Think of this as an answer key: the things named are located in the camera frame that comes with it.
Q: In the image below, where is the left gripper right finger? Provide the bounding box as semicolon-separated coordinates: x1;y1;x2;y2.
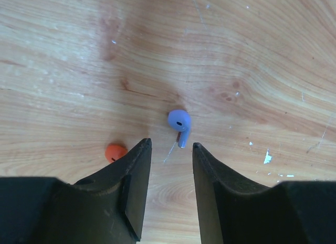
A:
193;143;335;243

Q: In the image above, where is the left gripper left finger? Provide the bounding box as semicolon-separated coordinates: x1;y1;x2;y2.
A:
1;139;152;243

